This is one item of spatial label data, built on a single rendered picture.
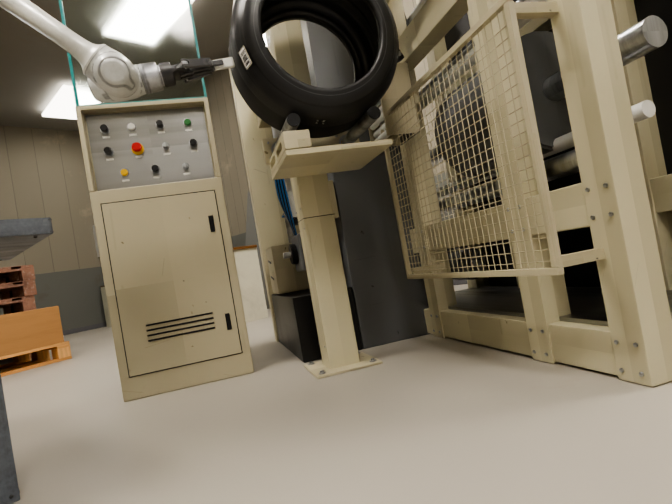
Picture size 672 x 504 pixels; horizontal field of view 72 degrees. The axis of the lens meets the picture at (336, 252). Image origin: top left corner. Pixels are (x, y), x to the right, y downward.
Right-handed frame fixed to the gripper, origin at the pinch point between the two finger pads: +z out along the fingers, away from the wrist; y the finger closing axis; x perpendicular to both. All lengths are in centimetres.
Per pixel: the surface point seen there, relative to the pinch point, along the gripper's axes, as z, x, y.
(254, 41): 9.4, 0.4, -12.1
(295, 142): 12.9, 33.3, -9.3
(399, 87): 71, 14, 21
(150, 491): -51, 108, -41
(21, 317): -175, 47, 279
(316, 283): 13, 81, 28
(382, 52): 50, 12, -13
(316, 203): 23, 50, 28
